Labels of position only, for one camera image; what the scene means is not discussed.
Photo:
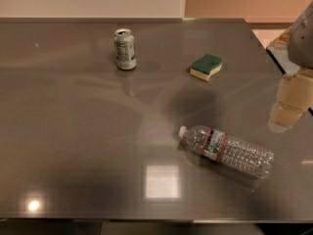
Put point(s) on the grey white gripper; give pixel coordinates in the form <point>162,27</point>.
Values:
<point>301,46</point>

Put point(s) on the clear plastic water bottle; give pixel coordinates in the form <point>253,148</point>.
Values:
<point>223,148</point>

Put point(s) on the green yellow sponge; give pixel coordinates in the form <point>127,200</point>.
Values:
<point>206,66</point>

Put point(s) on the white green soda can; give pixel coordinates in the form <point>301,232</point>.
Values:
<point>124,43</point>

